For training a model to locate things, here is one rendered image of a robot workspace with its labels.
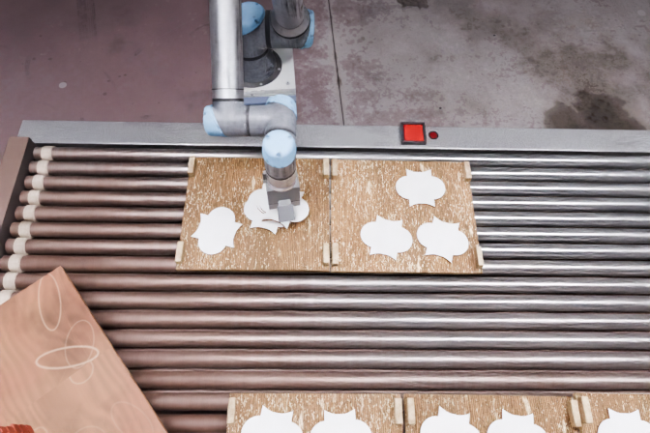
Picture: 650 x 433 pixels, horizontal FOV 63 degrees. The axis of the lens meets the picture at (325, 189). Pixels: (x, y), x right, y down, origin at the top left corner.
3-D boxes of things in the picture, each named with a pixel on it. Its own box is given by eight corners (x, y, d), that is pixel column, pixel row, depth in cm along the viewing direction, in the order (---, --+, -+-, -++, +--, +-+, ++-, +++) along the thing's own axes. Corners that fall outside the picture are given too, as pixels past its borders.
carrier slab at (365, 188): (331, 161, 160) (331, 158, 158) (465, 164, 161) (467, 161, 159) (331, 273, 143) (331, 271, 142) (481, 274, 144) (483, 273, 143)
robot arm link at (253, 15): (233, 31, 174) (226, -3, 162) (274, 31, 174) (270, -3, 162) (229, 58, 168) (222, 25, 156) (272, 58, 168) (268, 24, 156)
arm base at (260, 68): (229, 53, 183) (224, 31, 174) (273, 47, 184) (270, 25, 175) (233, 86, 175) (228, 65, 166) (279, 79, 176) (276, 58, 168)
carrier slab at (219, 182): (192, 159, 159) (191, 157, 157) (329, 161, 160) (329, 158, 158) (176, 271, 142) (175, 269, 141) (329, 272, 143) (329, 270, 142)
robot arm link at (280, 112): (250, 92, 128) (247, 129, 123) (296, 91, 128) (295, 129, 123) (253, 111, 135) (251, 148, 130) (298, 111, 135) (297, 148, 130)
